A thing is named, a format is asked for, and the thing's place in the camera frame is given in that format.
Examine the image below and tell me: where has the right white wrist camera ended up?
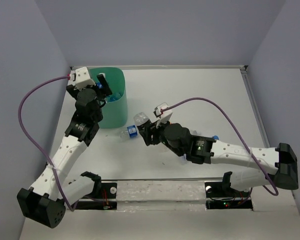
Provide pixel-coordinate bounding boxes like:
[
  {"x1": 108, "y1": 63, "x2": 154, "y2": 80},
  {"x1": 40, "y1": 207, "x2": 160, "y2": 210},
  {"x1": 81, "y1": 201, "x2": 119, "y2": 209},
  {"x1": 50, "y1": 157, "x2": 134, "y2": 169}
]
[{"x1": 153, "y1": 102, "x2": 173, "y2": 128}]

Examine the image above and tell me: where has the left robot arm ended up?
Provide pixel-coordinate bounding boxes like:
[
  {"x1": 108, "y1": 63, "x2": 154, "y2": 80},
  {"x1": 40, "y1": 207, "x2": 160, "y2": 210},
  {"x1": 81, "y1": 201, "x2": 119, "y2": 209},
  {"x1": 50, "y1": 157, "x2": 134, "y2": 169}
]
[{"x1": 16, "y1": 70, "x2": 112, "y2": 229}]

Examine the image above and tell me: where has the small blue label bottle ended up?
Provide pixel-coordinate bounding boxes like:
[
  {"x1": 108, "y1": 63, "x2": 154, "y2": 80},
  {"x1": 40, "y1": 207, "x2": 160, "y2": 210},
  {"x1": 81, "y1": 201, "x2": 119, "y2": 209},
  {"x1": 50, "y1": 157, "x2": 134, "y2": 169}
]
[{"x1": 119, "y1": 124, "x2": 139, "y2": 141}]

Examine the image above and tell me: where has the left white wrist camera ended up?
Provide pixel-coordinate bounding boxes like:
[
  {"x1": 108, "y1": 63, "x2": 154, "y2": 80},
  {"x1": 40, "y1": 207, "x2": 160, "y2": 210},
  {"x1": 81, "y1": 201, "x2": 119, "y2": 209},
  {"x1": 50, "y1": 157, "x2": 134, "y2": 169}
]
[{"x1": 69, "y1": 66, "x2": 96, "y2": 91}]

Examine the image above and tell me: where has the green plastic bin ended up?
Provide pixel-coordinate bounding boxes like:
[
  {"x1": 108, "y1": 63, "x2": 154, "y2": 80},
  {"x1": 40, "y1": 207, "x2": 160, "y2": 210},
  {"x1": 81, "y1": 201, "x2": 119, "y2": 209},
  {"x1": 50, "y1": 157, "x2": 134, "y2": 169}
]
[{"x1": 88, "y1": 67, "x2": 128, "y2": 129}]

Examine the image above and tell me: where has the metal back frame rail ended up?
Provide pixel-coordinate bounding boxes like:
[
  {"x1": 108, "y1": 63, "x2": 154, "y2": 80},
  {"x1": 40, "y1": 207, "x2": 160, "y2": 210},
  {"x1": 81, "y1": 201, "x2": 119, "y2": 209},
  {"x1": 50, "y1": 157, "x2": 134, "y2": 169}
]
[{"x1": 69, "y1": 64, "x2": 248, "y2": 71}]

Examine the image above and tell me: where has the metal frame rail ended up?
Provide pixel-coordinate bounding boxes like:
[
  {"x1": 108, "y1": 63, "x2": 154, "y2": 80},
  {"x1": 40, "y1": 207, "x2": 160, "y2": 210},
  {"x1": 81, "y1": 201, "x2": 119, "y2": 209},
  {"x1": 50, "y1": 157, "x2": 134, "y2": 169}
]
[
  {"x1": 240, "y1": 69, "x2": 271, "y2": 149},
  {"x1": 69, "y1": 64, "x2": 248, "y2": 71}
]

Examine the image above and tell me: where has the metal front rail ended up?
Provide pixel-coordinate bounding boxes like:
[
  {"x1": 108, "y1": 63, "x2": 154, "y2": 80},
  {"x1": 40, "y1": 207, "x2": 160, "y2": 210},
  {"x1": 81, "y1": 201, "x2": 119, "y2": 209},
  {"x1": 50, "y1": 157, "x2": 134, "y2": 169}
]
[{"x1": 102, "y1": 177, "x2": 223, "y2": 182}]

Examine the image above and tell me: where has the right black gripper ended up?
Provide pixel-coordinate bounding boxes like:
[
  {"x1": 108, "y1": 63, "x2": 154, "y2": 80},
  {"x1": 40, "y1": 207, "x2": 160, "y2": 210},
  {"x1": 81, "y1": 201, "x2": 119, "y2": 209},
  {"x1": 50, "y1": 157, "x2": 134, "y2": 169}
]
[{"x1": 139, "y1": 115, "x2": 184, "y2": 157}]

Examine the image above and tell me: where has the blue label bottle white cap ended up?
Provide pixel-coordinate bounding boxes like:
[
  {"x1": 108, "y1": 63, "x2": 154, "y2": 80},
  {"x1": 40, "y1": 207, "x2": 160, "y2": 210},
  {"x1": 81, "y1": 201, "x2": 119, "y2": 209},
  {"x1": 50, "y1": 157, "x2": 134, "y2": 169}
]
[{"x1": 96, "y1": 73, "x2": 110, "y2": 91}]

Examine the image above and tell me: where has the black label bottle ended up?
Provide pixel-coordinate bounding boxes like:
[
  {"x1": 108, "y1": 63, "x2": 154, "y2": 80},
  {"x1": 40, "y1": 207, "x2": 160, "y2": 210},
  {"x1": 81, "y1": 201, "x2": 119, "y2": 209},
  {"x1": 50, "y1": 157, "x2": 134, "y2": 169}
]
[{"x1": 133, "y1": 112, "x2": 151, "y2": 131}]

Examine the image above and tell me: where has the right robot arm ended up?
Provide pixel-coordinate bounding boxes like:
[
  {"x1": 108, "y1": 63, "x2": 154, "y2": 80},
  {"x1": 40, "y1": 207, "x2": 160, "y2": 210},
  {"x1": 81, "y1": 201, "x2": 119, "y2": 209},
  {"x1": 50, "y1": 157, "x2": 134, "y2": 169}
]
[{"x1": 136, "y1": 120, "x2": 299, "y2": 196}]

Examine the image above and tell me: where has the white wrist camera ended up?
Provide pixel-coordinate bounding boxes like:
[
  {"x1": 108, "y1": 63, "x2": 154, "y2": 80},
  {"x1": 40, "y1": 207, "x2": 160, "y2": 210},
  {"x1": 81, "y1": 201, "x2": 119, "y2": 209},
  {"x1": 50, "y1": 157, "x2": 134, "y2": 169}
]
[
  {"x1": 69, "y1": 66, "x2": 96, "y2": 91},
  {"x1": 153, "y1": 102, "x2": 173, "y2": 128}
]

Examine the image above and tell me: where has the metal right frame rail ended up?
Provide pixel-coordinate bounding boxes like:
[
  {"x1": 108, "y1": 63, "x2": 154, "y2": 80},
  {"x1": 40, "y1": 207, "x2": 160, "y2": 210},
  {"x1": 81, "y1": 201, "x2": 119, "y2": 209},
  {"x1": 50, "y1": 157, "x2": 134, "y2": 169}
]
[{"x1": 240, "y1": 69, "x2": 271, "y2": 149}]

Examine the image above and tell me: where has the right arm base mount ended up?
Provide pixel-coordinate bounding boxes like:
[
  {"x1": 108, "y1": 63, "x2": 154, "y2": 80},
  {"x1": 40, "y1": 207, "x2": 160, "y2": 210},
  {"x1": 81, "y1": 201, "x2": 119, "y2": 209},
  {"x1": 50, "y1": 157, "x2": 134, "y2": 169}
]
[{"x1": 204, "y1": 171, "x2": 253, "y2": 210}]

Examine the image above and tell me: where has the blue cap crushed bottle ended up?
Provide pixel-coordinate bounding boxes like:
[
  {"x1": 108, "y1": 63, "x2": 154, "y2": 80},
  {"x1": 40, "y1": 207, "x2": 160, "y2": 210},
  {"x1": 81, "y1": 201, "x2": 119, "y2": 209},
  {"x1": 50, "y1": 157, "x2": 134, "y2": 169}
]
[{"x1": 184, "y1": 135, "x2": 219, "y2": 165}]

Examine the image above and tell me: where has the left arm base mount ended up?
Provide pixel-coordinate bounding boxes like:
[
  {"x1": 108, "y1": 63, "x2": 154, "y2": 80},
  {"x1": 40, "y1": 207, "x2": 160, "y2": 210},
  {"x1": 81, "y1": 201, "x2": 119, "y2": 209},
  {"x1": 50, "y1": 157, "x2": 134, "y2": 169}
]
[{"x1": 89, "y1": 181, "x2": 117, "y2": 210}]

